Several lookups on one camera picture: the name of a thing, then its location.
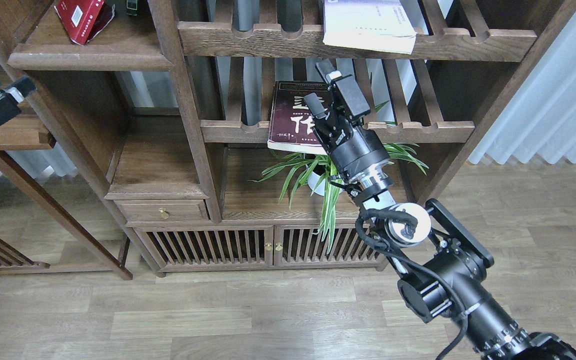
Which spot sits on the white sheer curtain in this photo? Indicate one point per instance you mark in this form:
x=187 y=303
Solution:
x=540 y=120

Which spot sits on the small dark object top shelf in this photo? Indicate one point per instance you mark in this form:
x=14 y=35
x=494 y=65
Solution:
x=131 y=7

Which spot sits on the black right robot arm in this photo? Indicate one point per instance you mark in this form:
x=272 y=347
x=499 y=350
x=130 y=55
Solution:
x=440 y=264

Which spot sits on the white plant pot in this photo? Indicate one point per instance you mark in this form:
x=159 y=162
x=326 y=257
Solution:
x=318 y=181

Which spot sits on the brass drawer knob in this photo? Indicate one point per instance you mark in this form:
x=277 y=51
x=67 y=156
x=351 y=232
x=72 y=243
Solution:
x=164 y=213

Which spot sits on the dark maroon book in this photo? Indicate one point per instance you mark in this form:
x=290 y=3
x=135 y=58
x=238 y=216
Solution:
x=291 y=122

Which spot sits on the red paperback book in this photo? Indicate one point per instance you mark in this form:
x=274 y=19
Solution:
x=84 y=19

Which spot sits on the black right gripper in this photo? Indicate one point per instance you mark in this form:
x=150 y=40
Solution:
x=357 y=153

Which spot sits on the white book top shelf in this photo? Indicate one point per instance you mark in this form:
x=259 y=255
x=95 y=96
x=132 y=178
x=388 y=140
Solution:
x=376 y=25

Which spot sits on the dark wooden bookshelf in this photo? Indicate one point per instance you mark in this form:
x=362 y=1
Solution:
x=170 y=109

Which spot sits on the green spider plant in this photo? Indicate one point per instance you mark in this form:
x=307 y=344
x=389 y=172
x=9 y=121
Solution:
x=299 y=166

